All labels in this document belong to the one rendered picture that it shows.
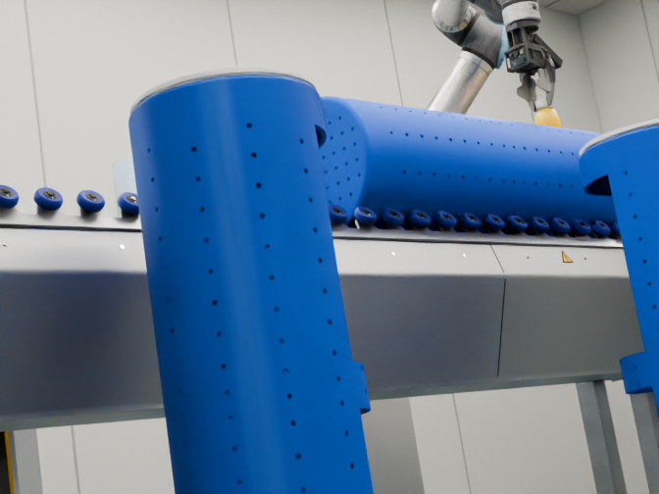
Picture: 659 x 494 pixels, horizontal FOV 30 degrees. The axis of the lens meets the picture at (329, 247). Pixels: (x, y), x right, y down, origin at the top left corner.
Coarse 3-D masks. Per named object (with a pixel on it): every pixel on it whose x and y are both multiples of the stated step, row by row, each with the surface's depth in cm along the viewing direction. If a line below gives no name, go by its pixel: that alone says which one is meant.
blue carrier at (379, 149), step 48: (336, 144) 242; (384, 144) 239; (432, 144) 248; (480, 144) 258; (528, 144) 270; (576, 144) 283; (336, 192) 242; (384, 192) 239; (432, 192) 248; (480, 192) 257; (528, 192) 267; (576, 192) 278
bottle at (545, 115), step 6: (540, 108) 299; (546, 108) 299; (552, 108) 300; (540, 114) 298; (546, 114) 297; (552, 114) 297; (534, 120) 299; (540, 120) 297; (546, 120) 297; (552, 120) 297; (558, 120) 297; (558, 126) 297
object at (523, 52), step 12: (516, 24) 298; (528, 24) 300; (516, 36) 300; (528, 36) 301; (516, 48) 298; (528, 48) 297; (540, 48) 300; (516, 60) 298; (528, 60) 295; (540, 60) 299; (516, 72) 301; (528, 72) 302
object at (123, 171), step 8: (120, 160) 217; (128, 160) 215; (120, 168) 217; (128, 168) 215; (120, 176) 217; (128, 176) 215; (120, 184) 217; (128, 184) 215; (120, 192) 217; (136, 192) 213
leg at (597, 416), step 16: (592, 384) 293; (592, 400) 293; (608, 400) 295; (592, 416) 293; (608, 416) 293; (592, 432) 293; (608, 432) 292; (592, 448) 293; (608, 448) 290; (608, 464) 289; (608, 480) 289; (624, 480) 291
